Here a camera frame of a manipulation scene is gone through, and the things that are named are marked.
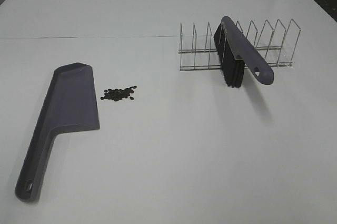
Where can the pile of coffee beans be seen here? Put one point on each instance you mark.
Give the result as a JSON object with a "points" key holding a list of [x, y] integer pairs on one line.
{"points": [[118, 94]]}

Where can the purple hand brush black bristles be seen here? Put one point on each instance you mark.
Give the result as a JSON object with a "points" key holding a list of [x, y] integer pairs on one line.
{"points": [[236, 52]]}

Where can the purple plastic dustpan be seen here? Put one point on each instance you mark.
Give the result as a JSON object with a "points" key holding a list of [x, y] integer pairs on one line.
{"points": [[70, 105]]}

